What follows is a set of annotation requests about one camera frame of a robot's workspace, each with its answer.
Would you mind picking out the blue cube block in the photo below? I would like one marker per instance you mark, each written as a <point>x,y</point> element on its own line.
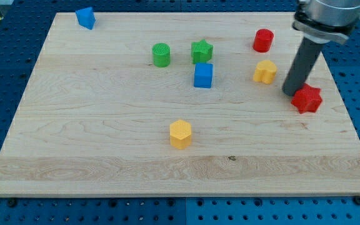
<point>203,75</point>

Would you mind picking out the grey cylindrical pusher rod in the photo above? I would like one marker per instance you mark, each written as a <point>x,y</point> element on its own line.
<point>301,66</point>

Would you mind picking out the red star block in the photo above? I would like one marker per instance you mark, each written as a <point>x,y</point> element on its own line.
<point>307,99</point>

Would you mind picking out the yellow hexagon block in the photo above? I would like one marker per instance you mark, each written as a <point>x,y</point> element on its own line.
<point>180,133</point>

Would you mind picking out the light wooden board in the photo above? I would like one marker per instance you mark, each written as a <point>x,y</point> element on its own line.
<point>94,118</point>

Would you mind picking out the green cylinder block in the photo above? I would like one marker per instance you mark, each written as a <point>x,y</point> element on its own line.
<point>161,55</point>

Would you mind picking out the green star block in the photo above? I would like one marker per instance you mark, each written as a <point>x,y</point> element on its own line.
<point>201,52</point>

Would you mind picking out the yellow heart block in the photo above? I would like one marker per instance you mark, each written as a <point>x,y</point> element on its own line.
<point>265,72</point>

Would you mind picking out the blue triangle block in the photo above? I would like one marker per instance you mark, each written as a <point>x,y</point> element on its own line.
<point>85,17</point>

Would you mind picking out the red cylinder block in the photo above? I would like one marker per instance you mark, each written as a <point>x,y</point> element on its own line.
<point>263,40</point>

